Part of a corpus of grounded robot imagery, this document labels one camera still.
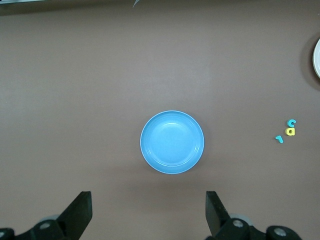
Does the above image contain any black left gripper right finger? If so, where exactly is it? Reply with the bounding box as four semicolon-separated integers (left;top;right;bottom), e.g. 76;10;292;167
205;191;304;240

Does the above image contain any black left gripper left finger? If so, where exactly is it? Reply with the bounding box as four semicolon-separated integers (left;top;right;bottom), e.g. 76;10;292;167
0;191;93;240

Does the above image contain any blue plate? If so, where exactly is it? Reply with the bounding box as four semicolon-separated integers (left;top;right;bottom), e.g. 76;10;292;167
139;110;205;175

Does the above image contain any beige plate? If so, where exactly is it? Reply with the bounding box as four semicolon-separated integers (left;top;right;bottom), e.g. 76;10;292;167
311;37;320;79

